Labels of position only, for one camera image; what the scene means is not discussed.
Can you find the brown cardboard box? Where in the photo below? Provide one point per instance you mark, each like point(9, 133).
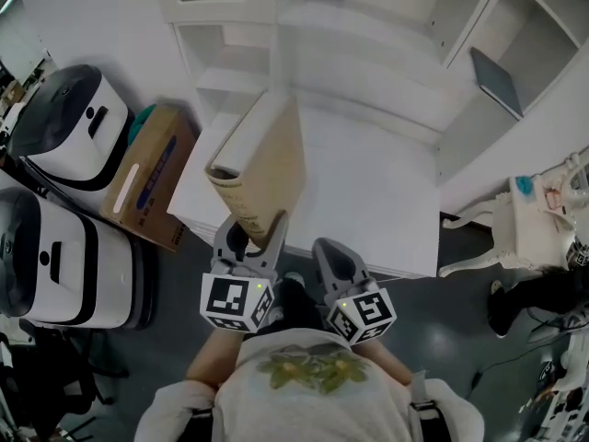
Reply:
point(152, 177)

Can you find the person's left forearm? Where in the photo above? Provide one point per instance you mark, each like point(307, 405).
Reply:
point(216, 357)

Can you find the white black-topped service robot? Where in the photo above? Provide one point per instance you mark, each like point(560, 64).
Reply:
point(69, 265)
point(73, 127)

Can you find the white floral t-shirt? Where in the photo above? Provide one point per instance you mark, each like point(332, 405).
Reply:
point(313, 408)

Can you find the thick tan hardcover book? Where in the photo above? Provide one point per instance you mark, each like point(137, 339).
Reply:
point(267, 173)

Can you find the dark blue thin book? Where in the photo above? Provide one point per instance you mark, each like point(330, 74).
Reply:
point(499, 83)

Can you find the background storage shelves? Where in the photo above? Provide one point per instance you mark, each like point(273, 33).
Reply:
point(18, 95)

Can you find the white ornate dressing table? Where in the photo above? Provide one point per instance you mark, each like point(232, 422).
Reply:
point(524, 228)

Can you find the teal round object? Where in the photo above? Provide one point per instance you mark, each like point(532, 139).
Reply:
point(140, 120)

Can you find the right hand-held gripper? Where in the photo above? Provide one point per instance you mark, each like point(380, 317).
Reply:
point(368, 311)

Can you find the person's white shoe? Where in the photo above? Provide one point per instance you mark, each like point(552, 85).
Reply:
point(294, 280)

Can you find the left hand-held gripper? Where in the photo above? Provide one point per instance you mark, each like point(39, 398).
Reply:
point(225, 299)

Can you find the black office chair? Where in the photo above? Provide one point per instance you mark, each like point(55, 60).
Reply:
point(46, 375)

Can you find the teal fluffy item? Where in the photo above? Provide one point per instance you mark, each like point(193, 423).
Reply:
point(524, 187)

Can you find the small red item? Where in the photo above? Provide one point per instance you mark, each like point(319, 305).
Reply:
point(554, 199)

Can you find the person's right forearm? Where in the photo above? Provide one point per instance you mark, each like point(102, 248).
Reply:
point(384, 362)

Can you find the person's black trouser leg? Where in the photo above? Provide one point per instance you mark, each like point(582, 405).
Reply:
point(299, 306)

